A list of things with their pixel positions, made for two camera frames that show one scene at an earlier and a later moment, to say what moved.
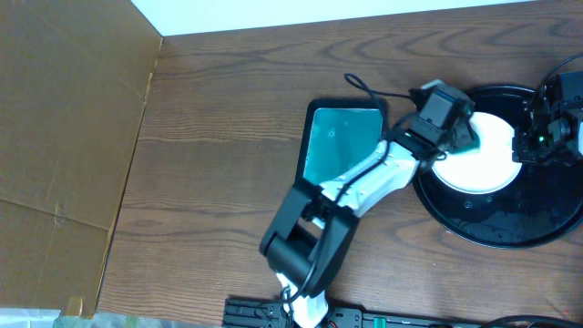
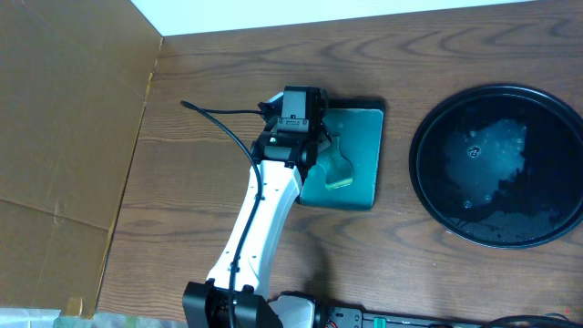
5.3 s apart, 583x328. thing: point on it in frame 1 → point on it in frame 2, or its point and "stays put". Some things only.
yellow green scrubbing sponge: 466,148 → 338,169
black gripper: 465,135 → 325,137
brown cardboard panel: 75,78 stays put
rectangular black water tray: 337,133 stays put
